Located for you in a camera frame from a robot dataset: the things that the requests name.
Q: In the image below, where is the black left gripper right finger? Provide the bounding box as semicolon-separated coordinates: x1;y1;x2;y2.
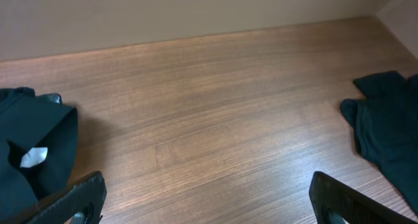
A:
309;171;417;224

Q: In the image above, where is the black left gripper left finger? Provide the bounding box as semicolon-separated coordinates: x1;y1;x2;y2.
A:
22;171;107;224

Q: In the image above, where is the black polo shirt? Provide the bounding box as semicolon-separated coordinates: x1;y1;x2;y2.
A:
1;87;78;220

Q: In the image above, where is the pile of black clothes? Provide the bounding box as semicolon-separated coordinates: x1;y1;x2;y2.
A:
340;71;417;212

